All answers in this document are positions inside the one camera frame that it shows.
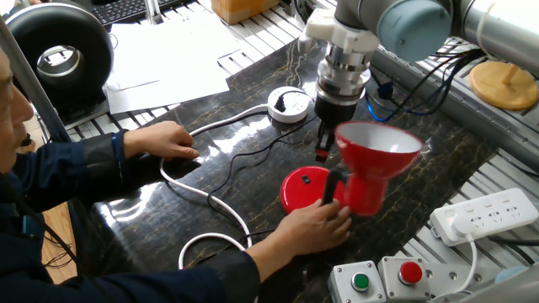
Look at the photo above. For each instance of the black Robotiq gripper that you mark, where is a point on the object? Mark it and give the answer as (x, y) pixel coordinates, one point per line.
(334, 111)

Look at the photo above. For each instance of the round white power socket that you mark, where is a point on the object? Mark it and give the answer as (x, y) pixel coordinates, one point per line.
(295, 107)

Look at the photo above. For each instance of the red gooseneck desk lamp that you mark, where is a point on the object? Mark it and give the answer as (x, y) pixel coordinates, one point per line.
(303, 189)

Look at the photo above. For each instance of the person's right forearm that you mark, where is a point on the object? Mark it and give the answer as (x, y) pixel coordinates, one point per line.
(236, 273)

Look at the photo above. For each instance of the person's left forearm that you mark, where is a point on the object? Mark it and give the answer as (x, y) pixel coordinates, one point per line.
(101, 164)

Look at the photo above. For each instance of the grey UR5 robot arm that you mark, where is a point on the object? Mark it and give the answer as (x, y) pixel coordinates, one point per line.
(421, 25)

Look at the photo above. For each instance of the long white power strip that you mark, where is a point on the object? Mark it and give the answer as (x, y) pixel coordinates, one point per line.
(497, 210)

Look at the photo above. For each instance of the person's right hand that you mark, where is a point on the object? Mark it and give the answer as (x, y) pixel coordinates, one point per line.
(311, 229)

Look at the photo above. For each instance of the person's left hand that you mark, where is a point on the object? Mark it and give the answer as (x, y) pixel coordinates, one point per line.
(164, 141)

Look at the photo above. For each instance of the grey box green button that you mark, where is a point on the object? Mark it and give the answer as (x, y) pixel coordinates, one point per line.
(341, 286)

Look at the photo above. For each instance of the grey box red button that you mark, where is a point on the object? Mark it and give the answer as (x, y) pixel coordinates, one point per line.
(389, 273)

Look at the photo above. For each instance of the light wooden block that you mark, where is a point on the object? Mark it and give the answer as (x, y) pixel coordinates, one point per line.
(240, 10)

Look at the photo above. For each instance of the large white paper sheet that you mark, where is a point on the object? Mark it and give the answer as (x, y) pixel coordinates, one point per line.
(168, 92)

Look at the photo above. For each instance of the round wooden stand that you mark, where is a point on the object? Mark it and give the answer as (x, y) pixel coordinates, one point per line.
(501, 88)

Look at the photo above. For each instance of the black keyboard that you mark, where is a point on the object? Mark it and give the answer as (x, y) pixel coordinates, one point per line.
(122, 10)

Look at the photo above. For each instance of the person's head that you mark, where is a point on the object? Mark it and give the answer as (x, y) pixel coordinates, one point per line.
(12, 118)

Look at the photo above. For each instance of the dark blue jacket torso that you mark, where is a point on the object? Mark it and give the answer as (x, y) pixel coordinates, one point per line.
(25, 235)

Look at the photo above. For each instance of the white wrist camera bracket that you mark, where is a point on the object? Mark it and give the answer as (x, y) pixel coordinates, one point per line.
(337, 31)

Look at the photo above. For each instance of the grey aluminium frame beam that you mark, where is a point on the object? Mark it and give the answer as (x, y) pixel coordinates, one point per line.
(463, 105)

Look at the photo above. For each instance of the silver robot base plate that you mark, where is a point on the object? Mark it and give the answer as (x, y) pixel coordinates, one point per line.
(446, 280)

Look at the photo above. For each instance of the silver metal post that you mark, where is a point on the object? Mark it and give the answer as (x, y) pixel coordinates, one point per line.
(153, 12)

